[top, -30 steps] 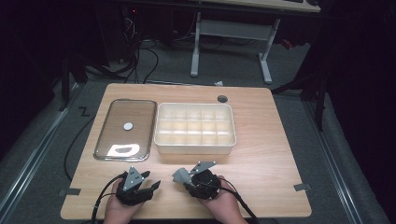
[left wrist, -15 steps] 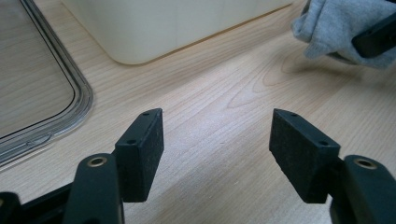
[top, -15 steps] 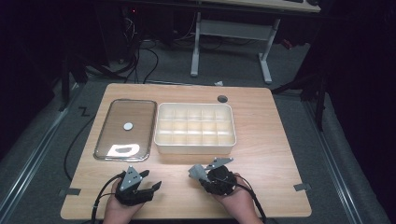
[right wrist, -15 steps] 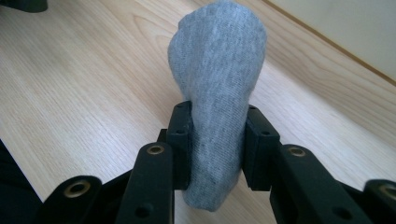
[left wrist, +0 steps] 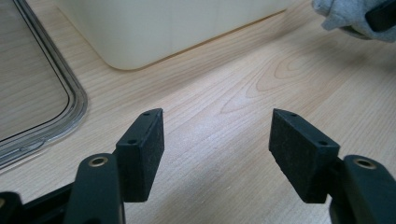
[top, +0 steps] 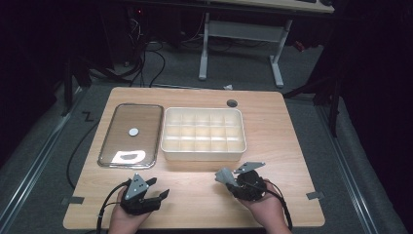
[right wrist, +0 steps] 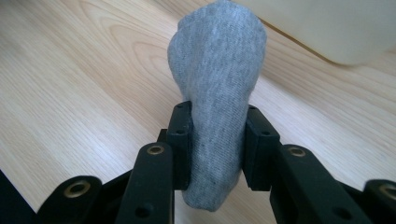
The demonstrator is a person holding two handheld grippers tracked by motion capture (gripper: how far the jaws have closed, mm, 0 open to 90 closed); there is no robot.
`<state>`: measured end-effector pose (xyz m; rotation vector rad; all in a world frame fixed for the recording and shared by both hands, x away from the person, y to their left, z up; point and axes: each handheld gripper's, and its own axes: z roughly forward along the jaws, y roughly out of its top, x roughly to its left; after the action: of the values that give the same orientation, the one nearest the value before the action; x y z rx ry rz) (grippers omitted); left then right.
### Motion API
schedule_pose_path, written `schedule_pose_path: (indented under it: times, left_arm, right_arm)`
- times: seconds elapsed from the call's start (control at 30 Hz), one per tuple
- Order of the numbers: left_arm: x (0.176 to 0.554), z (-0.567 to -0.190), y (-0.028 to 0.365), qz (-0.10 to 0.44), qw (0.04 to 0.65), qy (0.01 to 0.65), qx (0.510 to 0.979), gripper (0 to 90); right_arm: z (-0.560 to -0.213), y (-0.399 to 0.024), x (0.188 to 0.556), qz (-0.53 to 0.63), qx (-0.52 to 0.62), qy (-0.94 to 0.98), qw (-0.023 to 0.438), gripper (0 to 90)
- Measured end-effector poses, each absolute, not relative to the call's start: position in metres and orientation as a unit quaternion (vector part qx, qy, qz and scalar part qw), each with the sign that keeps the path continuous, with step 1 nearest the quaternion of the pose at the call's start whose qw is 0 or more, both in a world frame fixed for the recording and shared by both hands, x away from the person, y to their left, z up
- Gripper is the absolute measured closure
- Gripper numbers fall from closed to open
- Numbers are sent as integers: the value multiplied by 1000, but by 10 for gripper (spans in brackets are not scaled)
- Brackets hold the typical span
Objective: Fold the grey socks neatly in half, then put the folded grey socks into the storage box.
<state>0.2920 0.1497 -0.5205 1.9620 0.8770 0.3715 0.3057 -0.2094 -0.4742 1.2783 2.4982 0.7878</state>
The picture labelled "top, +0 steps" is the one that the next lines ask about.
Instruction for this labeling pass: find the black floor cable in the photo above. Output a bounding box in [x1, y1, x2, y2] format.
[66, 119, 101, 190]

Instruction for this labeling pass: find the black metal stand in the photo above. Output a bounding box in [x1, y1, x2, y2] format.
[282, 74, 343, 138]
[62, 58, 94, 117]

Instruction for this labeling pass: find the person's left hand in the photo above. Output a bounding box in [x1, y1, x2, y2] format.
[107, 188, 149, 234]

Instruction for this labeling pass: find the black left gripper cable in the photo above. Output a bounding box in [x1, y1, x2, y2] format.
[95, 180, 131, 234]

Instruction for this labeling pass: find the black cable bundle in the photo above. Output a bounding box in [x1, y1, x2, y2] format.
[121, 18, 146, 87]

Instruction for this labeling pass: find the aluminium floor rail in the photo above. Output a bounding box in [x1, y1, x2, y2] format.
[316, 105, 381, 234]
[0, 87, 87, 228]

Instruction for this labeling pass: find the white-legged desk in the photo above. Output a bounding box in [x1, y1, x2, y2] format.
[198, 0, 335, 89]

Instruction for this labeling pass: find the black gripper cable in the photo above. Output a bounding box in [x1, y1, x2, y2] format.
[95, 180, 131, 234]
[242, 179, 293, 232]

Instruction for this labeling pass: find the black looped cable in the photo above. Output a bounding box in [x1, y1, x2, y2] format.
[145, 48, 167, 88]

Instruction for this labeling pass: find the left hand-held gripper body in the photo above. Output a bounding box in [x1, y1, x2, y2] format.
[120, 173, 162, 215]

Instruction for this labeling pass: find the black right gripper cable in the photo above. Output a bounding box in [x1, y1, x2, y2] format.
[242, 179, 293, 232]

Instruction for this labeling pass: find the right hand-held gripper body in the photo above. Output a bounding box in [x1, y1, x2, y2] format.
[232, 161, 268, 202]

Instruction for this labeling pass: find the person's right hand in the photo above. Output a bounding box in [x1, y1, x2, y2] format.
[238, 179, 292, 234]

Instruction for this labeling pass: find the white compartment storage box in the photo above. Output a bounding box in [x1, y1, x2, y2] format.
[160, 106, 247, 163]

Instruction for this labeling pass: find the clear lid with white knob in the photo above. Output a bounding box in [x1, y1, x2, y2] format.
[97, 102, 165, 170]

